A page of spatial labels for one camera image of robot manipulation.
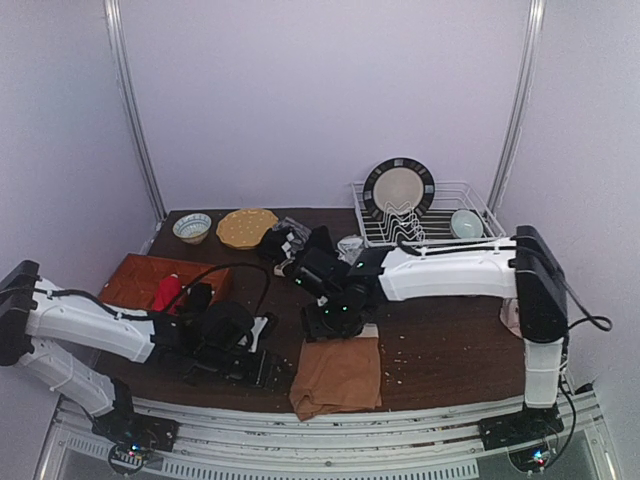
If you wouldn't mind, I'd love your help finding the metal front rail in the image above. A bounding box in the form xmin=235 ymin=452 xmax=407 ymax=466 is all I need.
xmin=34 ymin=392 xmax=623 ymax=479

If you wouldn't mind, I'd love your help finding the black rolled cloth in box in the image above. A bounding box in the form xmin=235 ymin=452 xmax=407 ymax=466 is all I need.
xmin=177 ymin=283 xmax=213 ymax=315

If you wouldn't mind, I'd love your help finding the grey underwear pile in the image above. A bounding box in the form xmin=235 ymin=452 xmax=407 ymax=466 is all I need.
xmin=272 ymin=217 xmax=311 ymax=258

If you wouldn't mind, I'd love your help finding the black rimmed beige plate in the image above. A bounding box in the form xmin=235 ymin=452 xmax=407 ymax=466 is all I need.
xmin=362 ymin=157 xmax=436 ymax=221

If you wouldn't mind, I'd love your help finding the pink beige underwear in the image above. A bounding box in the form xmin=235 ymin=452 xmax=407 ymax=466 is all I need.
xmin=500 ymin=298 xmax=522 ymax=338

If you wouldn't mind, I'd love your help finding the brown wooden organizer box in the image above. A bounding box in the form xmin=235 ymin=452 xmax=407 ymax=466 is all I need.
xmin=99 ymin=254 xmax=233 ymax=315

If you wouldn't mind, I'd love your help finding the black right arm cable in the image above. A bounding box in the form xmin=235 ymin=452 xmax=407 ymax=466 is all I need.
xmin=399 ymin=239 xmax=614 ymax=451

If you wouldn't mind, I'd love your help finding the black underwear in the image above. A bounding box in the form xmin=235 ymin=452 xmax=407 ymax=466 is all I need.
xmin=257 ymin=225 xmax=337 ymax=278

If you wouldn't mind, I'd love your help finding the light green bowl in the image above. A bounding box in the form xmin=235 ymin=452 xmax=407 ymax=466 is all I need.
xmin=450 ymin=209 xmax=484 ymax=239

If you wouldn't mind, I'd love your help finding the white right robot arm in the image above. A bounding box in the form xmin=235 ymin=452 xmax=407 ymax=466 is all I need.
xmin=290 ymin=226 xmax=569 ymax=450

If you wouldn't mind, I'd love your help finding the yellow dotted plate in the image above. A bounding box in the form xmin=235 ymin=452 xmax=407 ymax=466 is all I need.
xmin=216 ymin=208 xmax=279 ymax=250

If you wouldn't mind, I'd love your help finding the red rolled cloth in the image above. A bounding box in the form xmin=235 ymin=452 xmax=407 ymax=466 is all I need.
xmin=151 ymin=274 xmax=182 ymax=314

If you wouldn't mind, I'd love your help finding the tan brown boxer underwear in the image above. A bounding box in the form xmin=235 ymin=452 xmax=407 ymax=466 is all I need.
xmin=289 ymin=324 xmax=382 ymax=421

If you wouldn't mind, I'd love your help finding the metal corner post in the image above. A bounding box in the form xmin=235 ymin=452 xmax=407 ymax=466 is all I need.
xmin=487 ymin=0 xmax=547 ymax=213
xmin=103 ymin=0 xmax=167 ymax=223

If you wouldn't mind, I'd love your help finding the white wire dish rack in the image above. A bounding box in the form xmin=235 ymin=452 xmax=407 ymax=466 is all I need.
xmin=351 ymin=181 xmax=507 ymax=249

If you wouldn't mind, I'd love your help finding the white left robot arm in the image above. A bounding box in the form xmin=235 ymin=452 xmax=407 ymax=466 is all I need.
xmin=1 ymin=260 xmax=286 ymax=450

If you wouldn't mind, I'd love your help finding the grey white underwear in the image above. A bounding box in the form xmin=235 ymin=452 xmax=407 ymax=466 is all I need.
xmin=336 ymin=235 xmax=365 ymax=265

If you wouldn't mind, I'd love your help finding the right metal corner post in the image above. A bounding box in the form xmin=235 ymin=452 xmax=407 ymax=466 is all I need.
xmin=487 ymin=0 xmax=547 ymax=213

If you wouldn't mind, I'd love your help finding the left metal corner post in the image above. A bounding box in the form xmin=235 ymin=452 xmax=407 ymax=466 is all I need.
xmin=103 ymin=0 xmax=167 ymax=223

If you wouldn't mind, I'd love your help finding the blue patterned bowl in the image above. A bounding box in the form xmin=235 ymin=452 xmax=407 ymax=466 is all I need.
xmin=172 ymin=213 xmax=212 ymax=245

